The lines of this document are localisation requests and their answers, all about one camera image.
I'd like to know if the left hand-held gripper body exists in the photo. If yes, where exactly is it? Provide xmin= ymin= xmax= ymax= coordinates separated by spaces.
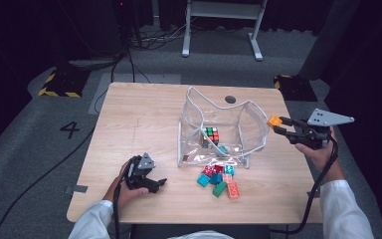
xmin=124 ymin=151 xmax=157 ymax=191

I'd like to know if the black equipment stand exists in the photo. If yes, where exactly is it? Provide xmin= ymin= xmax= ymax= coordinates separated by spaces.
xmin=58 ymin=0 xmax=137 ymax=68

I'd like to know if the person's white coat front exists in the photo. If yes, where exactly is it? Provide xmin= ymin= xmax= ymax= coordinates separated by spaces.
xmin=168 ymin=229 xmax=235 ymax=239

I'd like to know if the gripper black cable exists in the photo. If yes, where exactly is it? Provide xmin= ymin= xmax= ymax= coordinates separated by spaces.
xmin=112 ymin=158 xmax=137 ymax=239
xmin=270 ymin=135 xmax=340 ymax=235

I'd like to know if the long salmon building block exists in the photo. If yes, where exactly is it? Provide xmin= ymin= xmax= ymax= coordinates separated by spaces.
xmin=226 ymin=181 xmax=241 ymax=200

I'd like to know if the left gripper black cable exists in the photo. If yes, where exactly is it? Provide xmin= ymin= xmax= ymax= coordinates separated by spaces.
xmin=112 ymin=158 xmax=137 ymax=239

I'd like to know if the clear plastic bag white trim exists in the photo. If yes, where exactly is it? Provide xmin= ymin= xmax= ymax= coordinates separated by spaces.
xmin=177 ymin=86 xmax=270 ymax=169

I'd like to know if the green building block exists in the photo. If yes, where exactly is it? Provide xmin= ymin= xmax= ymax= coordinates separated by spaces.
xmin=212 ymin=181 xmax=228 ymax=198

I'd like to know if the grey slanted post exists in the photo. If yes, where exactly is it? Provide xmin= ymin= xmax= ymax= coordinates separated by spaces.
xmin=297 ymin=0 xmax=361 ymax=81

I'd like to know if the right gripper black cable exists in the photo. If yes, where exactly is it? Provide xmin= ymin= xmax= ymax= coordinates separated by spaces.
xmin=270 ymin=135 xmax=340 ymax=235

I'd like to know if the person's left hand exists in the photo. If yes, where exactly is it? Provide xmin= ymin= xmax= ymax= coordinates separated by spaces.
xmin=102 ymin=158 xmax=149 ymax=212

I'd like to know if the blue building block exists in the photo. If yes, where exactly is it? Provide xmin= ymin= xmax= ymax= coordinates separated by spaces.
xmin=209 ymin=172 xmax=224 ymax=186

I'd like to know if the bundle of floor cables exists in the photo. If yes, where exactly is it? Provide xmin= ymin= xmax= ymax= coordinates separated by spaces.
xmin=125 ymin=26 xmax=193 ymax=51

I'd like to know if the black yellow striped base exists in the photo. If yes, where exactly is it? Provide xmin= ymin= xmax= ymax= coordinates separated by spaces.
xmin=38 ymin=68 xmax=91 ymax=99
xmin=273 ymin=74 xmax=318 ymax=103

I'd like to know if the person's right hand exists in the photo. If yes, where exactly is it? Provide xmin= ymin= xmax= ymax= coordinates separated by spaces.
xmin=293 ymin=127 xmax=342 ymax=173

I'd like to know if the multicoloured puzzle cube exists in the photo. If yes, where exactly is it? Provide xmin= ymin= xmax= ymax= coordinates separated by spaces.
xmin=201 ymin=126 xmax=221 ymax=149

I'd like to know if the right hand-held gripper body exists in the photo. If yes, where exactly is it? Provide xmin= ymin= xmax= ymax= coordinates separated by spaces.
xmin=289 ymin=108 xmax=355 ymax=151

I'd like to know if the orange building block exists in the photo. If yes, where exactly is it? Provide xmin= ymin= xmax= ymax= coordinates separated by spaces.
xmin=267 ymin=115 xmax=284 ymax=129

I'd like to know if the long black floor cable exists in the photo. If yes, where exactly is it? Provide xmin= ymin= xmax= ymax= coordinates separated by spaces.
xmin=0 ymin=59 xmax=137 ymax=239

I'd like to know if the white metal desk frame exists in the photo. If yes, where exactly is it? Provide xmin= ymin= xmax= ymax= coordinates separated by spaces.
xmin=181 ymin=0 xmax=269 ymax=62

